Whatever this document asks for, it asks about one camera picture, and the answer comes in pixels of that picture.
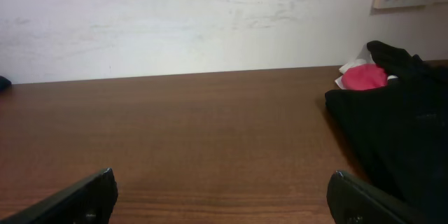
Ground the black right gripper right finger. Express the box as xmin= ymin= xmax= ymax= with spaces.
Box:
xmin=326 ymin=171 xmax=426 ymax=224

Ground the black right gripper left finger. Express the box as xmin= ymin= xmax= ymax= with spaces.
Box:
xmin=1 ymin=168 xmax=118 ymax=224

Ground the black clothes pile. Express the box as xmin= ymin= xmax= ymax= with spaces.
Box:
xmin=325 ymin=41 xmax=447 ymax=223

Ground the red garment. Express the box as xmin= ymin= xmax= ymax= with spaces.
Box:
xmin=341 ymin=64 xmax=388 ymax=90

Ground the white garment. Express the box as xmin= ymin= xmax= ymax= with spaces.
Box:
xmin=335 ymin=46 xmax=398 ymax=90

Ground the folded dark blue garment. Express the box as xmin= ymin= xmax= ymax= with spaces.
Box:
xmin=0 ymin=76 xmax=12 ymax=92

